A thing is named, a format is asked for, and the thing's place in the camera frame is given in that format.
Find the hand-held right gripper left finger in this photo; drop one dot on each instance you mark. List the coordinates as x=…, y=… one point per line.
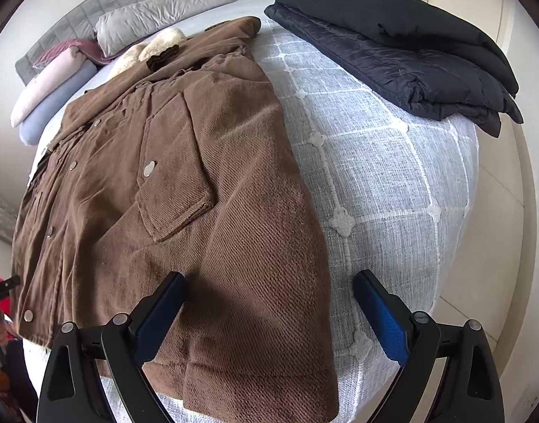
x=159, y=313

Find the grey checked mattress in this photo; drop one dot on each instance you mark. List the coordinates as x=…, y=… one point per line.
x=375, y=185

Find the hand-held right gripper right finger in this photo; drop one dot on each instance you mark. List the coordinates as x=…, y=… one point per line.
x=384, y=317

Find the grey padded headboard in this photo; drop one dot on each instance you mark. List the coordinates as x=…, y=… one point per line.
x=97, y=9

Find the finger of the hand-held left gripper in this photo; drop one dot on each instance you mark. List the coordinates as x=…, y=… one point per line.
x=5, y=285

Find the light blue pillow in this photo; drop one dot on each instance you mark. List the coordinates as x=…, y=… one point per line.
x=53, y=110

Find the folded black padded jacket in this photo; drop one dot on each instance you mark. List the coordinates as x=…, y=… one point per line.
x=384, y=44

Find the pink pillow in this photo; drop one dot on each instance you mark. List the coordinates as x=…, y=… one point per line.
x=44, y=83

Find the brown coat with fur collar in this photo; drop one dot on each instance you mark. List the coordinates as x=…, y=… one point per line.
x=230, y=229

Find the maroon striped cloth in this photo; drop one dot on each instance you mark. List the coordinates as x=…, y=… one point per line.
x=75, y=46

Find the grey pillow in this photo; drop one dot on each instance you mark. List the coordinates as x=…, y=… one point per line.
x=150, y=22

